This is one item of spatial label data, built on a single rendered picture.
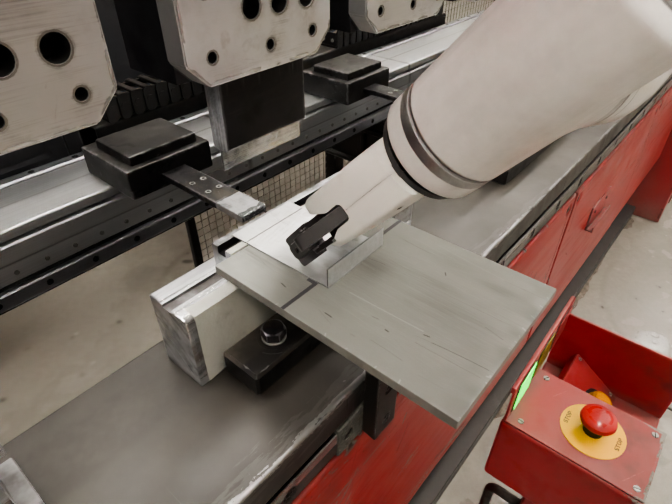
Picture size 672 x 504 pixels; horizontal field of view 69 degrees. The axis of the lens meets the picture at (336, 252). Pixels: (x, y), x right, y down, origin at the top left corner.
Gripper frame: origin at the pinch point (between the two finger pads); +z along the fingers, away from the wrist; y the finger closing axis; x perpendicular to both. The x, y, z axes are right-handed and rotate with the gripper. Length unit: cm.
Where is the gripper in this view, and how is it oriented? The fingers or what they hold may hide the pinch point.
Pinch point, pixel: (326, 231)
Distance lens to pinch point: 47.5
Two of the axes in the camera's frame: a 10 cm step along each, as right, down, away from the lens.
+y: -6.5, 4.6, -6.1
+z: -5.0, 3.5, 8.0
